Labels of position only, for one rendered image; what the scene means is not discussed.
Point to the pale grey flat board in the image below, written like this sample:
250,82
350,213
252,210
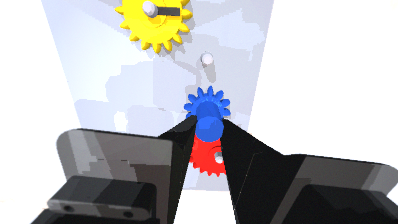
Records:
116,86

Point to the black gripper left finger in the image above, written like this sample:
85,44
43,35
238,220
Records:
162,160

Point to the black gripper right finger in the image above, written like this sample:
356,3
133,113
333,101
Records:
264,183

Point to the red gear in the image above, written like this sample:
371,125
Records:
203,156

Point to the yellow gear with black stripe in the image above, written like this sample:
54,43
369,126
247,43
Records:
159,30

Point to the blue gear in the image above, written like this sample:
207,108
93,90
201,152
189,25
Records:
209,109

